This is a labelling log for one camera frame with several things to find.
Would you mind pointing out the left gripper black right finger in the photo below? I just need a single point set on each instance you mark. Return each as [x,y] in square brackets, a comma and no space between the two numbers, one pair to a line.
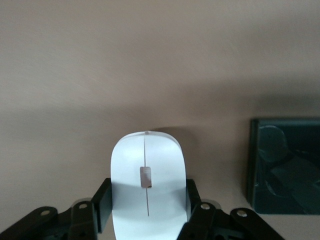
[212,222]

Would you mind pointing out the brown table cover mat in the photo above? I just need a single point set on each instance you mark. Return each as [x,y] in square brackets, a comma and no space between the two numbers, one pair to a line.
[150,62]

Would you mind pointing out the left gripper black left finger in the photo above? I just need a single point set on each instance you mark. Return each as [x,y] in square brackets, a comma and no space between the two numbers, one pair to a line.
[82,220]

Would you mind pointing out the white computer mouse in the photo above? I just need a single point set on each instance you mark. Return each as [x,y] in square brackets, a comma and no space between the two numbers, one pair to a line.
[150,155]

